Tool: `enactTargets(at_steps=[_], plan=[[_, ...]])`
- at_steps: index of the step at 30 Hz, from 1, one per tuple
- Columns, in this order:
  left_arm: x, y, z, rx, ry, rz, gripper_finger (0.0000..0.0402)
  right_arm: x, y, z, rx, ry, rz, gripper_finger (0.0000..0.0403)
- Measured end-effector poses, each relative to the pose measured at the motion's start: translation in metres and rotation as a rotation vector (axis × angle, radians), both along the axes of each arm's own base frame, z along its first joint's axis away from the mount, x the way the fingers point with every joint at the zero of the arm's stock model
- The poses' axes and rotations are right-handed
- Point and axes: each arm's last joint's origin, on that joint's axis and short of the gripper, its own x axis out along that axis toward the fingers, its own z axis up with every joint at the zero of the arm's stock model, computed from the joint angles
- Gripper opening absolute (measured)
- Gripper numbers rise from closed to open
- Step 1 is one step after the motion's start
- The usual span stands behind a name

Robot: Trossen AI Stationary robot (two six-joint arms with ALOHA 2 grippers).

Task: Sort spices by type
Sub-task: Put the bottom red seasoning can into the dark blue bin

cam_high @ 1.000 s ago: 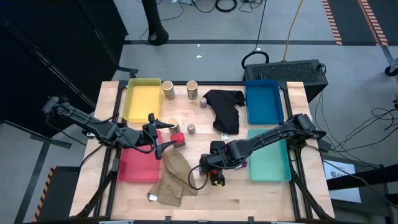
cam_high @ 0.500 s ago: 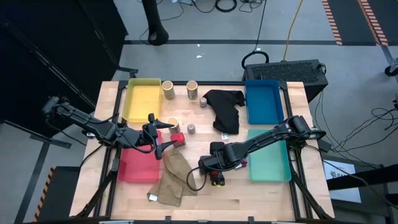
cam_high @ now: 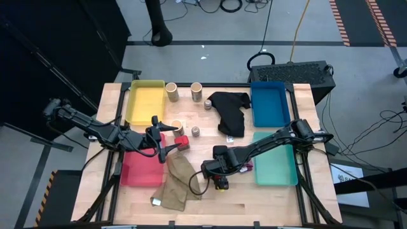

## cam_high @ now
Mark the magenta cloth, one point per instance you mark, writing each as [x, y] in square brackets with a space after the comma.
[249, 167]

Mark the cork-topped glass spice jar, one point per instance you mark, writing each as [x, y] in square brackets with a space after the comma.
[208, 105]
[195, 131]

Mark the blue plastic bin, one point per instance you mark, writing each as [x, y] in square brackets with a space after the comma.
[268, 105]

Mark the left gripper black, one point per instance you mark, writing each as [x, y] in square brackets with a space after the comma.
[159, 136]

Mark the black power adapter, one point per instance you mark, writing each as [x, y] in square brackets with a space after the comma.
[332, 148]

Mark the black caster wheel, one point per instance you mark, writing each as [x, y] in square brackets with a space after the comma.
[400, 72]

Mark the red plastic bin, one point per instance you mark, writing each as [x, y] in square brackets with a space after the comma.
[141, 171]

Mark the black curtain partition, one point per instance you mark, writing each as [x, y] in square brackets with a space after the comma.
[47, 47]

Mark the tan cloth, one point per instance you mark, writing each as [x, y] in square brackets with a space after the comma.
[179, 181]

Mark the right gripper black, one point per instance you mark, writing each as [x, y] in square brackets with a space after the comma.
[219, 165]

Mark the white printed sign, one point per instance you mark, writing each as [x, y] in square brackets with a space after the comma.
[349, 191]

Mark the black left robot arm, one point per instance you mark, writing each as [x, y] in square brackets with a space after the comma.
[95, 127]

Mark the black aluminium table frame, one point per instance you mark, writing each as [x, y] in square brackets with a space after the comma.
[222, 85]

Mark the black stand pole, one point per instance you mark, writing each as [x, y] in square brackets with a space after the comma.
[157, 19]

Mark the yellow plastic bin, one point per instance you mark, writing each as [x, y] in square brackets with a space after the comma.
[144, 101]

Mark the black beam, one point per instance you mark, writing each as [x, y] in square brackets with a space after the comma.
[375, 181]

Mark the teal plastic bin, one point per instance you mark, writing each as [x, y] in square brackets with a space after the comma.
[276, 168]

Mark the black computer case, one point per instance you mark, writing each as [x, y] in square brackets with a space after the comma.
[292, 73]

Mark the black cloth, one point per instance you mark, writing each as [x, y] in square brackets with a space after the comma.
[230, 111]

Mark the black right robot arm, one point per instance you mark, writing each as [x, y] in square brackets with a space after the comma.
[270, 141]

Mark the cardboard spice tube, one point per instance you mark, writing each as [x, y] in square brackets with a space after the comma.
[179, 133]
[172, 92]
[196, 92]

